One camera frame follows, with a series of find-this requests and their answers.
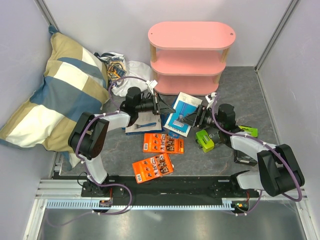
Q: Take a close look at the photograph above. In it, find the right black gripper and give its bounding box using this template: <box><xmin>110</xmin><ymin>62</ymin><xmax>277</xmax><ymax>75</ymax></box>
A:
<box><xmin>179</xmin><ymin>104</ymin><xmax>224</xmax><ymax>131</ymax></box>

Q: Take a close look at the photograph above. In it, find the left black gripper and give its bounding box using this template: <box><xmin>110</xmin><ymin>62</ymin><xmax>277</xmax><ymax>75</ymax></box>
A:
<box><xmin>135</xmin><ymin>92</ymin><xmax>175</xmax><ymax>116</ymax></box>

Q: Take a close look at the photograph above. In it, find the blue razor box clear front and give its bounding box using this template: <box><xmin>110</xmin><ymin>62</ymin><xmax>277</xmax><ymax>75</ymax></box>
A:
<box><xmin>163</xmin><ymin>92</ymin><xmax>202</xmax><ymax>137</ymax></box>

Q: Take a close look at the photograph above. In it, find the white blue razor box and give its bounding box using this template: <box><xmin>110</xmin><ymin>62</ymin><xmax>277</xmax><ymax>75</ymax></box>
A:
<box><xmin>123</xmin><ymin>112</ymin><xmax>163</xmax><ymax>135</ymax></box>

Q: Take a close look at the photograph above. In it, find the orange razor box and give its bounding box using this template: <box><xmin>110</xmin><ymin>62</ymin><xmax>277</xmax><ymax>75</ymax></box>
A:
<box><xmin>132</xmin><ymin>153</ymin><xmax>174</xmax><ymax>184</ymax></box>
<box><xmin>142</xmin><ymin>133</ymin><xmax>185</xmax><ymax>154</ymax></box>

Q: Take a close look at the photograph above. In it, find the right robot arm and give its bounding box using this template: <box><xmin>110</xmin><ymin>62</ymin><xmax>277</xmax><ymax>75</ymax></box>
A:
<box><xmin>181</xmin><ymin>103</ymin><xmax>305</xmax><ymax>202</ymax></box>

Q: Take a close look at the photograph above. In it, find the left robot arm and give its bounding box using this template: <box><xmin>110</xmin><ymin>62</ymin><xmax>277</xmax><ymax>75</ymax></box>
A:
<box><xmin>68</xmin><ymin>87</ymin><xmax>176</xmax><ymax>197</ymax></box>

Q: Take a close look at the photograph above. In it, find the pink three-tier shelf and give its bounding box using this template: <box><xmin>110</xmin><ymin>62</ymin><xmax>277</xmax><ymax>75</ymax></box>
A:
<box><xmin>148</xmin><ymin>21</ymin><xmax>236</xmax><ymax>96</ymax></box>

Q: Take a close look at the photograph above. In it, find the green black razor pack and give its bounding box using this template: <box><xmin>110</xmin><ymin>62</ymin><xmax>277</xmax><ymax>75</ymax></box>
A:
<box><xmin>195</xmin><ymin>129</ymin><xmax>220</xmax><ymax>153</ymax></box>

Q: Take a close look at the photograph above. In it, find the black green razor box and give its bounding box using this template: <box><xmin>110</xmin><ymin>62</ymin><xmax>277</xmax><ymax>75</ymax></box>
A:
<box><xmin>238</xmin><ymin>125</ymin><xmax>258</xmax><ymax>138</ymax></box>

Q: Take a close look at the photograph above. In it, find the striped blue beige pillow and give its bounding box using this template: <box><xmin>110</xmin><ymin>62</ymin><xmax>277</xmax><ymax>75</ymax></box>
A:
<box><xmin>0</xmin><ymin>25</ymin><xmax>110</xmax><ymax>168</ymax></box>

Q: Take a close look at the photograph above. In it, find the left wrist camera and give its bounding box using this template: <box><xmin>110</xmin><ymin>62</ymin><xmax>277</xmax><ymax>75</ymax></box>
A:
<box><xmin>145</xmin><ymin>79</ymin><xmax>158</xmax><ymax>95</ymax></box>

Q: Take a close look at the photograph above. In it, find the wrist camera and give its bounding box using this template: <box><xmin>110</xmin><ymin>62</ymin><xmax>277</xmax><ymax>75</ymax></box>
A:
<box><xmin>205</xmin><ymin>92</ymin><xmax>217</xmax><ymax>103</ymax></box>
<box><xmin>145</xmin><ymin>79</ymin><xmax>158</xmax><ymax>95</ymax></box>

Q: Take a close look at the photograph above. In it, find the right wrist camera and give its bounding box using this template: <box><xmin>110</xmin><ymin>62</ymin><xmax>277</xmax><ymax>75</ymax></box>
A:
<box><xmin>205</xmin><ymin>92</ymin><xmax>217</xmax><ymax>103</ymax></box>

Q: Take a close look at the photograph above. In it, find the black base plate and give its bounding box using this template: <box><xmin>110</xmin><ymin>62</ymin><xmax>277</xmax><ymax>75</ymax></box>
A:
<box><xmin>80</xmin><ymin>175</ymin><xmax>261</xmax><ymax>205</ymax></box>

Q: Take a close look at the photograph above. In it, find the grey cable duct rail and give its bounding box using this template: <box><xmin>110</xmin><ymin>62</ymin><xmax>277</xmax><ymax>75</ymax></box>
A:
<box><xmin>46</xmin><ymin>199</ymin><xmax>234</xmax><ymax>211</ymax></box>

